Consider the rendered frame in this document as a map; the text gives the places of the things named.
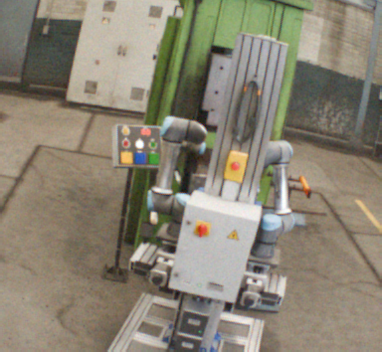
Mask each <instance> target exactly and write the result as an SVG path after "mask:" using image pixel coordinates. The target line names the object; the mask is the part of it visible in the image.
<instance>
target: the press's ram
mask: <svg viewBox="0 0 382 352"><path fill-rule="evenodd" d="M210 51H211V50H210ZM220 53H221V52H216V51H211V53H210V58H209V62H208V67H207V71H206V75H205V80H204V84H203V89H202V94H201V97H200V104H201V107H202V109H205V110H211V108H212V110H213V111H215V112H221V108H222V104H223V100H224V96H225V91H226V87H227V82H228V78H229V74H230V71H229V69H230V66H231V62H232V59H233V58H231V57H227V56H223V55H221V54H220Z"/></svg>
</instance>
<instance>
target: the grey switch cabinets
mask: <svg viewBox="0 0 382 352"><path fill-rule="evenodd" d="M175 5H178V6H180V5H179V2H178V1H174V0H89V2H88V4H87V9H86V15H85V16H84V18H83V19H84V20H83V25H82V28H81V31H80V38H79V42H78V44H77V50H76V57H75V59H74V63H73V69H72V72H71V78H70V83H69V89H68V92H67V102H66V105H65V106H75V107H79V108H84V109H88V108H89V109H94V110H100V111H104V112H115V113H120V114H126V115H131V116H137V117H142V118H144V115H145V109H146V102H147V97H146V95H147V90H148V89H149V86H150V81H151V75H152V71H153V70H154V65H155V60H152V58H153V54H155V56H156V54H157V52H156V49H157V44H158V45H159V41H160V39H162V34H163V30H164V27H165V23H166V18H167V15H172V16H173V12H174V7H175Z"/></svg>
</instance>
